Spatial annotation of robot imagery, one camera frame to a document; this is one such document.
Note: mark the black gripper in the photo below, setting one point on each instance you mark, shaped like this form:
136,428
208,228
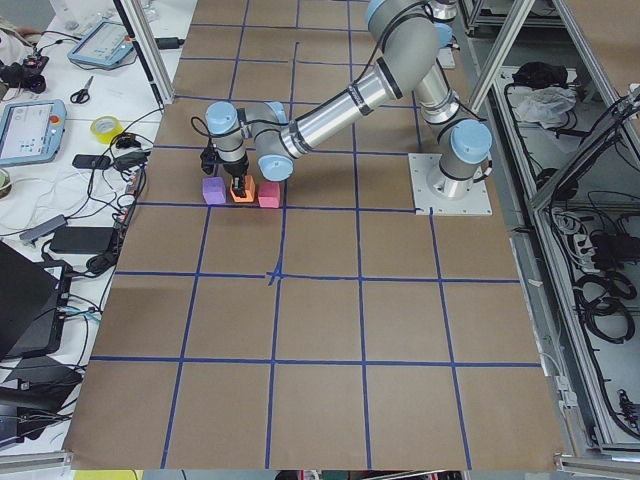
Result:
236,170

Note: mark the white crumpled cloth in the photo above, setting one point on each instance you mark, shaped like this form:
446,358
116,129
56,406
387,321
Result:
549,106

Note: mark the yellow tape roll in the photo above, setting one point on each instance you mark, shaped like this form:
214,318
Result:
106,128

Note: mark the black power adapter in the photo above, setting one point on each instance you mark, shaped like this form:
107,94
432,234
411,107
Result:
81,239

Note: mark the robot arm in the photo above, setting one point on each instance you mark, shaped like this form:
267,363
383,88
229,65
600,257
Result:
403,62

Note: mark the teach pendant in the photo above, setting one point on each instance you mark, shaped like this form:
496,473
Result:
31,132
105,46

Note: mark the black smartphone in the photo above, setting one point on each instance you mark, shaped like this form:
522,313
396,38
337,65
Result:
91,162

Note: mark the black scissors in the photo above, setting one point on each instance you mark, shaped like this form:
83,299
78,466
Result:
82,95

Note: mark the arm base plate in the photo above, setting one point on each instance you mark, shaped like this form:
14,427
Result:
436,194

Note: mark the pink foam cube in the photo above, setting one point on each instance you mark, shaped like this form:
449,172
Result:
269,195

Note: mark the lower teach pendant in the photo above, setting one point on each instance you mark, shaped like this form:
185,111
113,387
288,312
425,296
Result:
31,132

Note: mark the power strip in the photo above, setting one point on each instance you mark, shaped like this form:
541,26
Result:
127,204

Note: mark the purple foam cube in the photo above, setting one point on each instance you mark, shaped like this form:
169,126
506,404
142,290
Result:
214,190

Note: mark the black laptop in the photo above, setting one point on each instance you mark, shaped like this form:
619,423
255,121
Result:
32,297

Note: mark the upper teach pendant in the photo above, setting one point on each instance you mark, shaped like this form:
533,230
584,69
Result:
105,46

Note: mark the orange foam cube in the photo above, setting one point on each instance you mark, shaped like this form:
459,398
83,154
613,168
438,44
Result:
243,189

